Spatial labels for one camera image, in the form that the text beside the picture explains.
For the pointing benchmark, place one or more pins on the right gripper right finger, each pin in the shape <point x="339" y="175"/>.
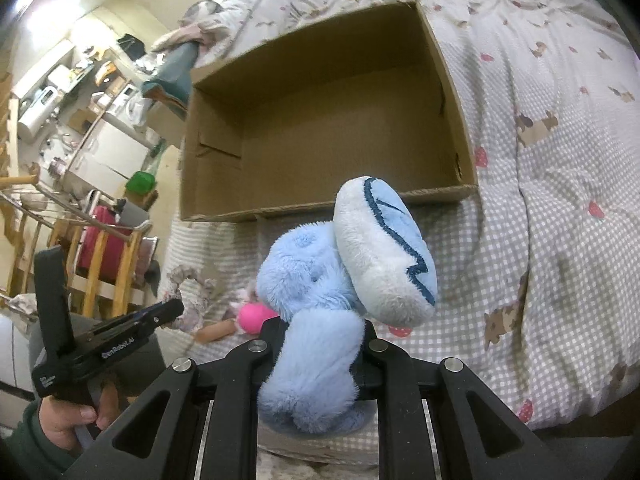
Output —
<point x="404" y="445"/>

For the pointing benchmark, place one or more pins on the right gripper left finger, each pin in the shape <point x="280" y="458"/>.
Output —
<point x="230" y="387"/>

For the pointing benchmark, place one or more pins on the light blue plush slipper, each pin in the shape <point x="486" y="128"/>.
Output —
<point x="324" y="279"/>

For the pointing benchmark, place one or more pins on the tan doll limb toy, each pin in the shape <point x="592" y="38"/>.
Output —
<point x="216" y="331"/>

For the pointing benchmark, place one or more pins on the mauve fabric scrunchie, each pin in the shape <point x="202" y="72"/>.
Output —
<point x="196" y="292"/>

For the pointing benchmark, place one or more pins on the pink plush toy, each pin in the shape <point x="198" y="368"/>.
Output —
<point x="251" y="317"/>

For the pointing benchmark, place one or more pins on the person's left hand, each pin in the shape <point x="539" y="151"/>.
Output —
<point x="59" y="418"/>

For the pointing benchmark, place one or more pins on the wooden chair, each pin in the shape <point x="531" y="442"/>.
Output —
<point x="101" y="255"/>

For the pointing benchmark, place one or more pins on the checkered patterned bed duvet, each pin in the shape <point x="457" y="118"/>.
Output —
<point x="538" y="271"/>

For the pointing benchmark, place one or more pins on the green plastic dustpan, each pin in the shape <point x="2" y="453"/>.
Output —
<point x="141" y="183"/>

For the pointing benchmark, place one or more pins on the white kitchen cabinet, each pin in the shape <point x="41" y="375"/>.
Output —
<point x="107" y="157"/>

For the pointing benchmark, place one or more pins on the tall cardboard box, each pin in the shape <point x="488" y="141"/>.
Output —
<point x="166" y="124"/>

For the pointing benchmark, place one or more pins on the open cardboard box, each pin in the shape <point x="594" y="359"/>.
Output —
<point x="279" y="129"/>

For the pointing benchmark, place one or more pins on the pile of clothes on bed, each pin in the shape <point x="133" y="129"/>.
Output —
<point x="204" y="33"/>

